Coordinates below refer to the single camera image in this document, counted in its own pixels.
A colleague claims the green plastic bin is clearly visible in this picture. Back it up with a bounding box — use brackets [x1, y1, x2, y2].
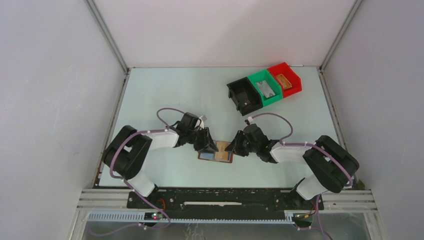
[247, 69, 283, 107]

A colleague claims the red plastic bin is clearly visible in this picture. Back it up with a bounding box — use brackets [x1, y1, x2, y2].
[266, 62, 302, 98]

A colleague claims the gold VIP credit card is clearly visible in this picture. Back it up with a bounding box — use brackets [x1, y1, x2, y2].
[214, 141, 230, 161]

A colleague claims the silver card in green bin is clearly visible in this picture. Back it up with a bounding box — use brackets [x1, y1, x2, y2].
[255, 80, 276, 99]

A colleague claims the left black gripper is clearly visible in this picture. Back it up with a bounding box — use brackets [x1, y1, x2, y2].
[187, 127, 219, 154]

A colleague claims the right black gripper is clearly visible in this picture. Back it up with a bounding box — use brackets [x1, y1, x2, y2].
[224, 130, 259, 157]

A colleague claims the black plastic bin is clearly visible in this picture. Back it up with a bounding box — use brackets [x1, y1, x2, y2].
[226, 77, 263, 116]

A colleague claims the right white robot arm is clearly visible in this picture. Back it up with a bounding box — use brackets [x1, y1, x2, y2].
[225, 124, 360, 209]

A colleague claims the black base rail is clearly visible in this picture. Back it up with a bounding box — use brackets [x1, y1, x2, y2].
[126, 187, 324, 220]

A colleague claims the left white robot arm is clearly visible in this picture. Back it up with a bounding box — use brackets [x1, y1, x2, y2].
[101, 112, 218, 208]

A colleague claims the dark card in black bin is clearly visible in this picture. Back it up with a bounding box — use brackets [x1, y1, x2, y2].
[236, 92, 252, 108]

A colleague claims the white cable duct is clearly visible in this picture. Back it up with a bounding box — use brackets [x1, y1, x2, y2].
[86, 211, 295, 224]

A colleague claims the brown leather card holder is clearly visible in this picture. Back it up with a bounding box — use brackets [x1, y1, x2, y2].
[197, 141, 233, 164]

